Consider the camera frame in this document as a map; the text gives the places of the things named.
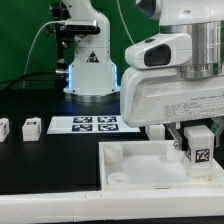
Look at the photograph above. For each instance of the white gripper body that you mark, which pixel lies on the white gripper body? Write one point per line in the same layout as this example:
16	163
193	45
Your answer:
161	96

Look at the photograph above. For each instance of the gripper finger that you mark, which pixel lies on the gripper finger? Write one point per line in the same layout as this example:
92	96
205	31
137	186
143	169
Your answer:
217	128
176	136

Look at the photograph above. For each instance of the white square tabletop tray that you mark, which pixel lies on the white square tabletop tray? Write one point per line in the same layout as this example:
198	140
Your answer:
147	165

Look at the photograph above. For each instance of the white marker sheet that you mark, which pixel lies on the white marker sheet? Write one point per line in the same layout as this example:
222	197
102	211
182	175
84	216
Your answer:
89	124

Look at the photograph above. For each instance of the white front fence wall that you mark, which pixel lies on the white front fence wall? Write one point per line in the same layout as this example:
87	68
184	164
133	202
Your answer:
94	206

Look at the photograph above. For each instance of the black camera on stand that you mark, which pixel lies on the black camera on stand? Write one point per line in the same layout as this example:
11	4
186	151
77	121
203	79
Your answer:
65	30

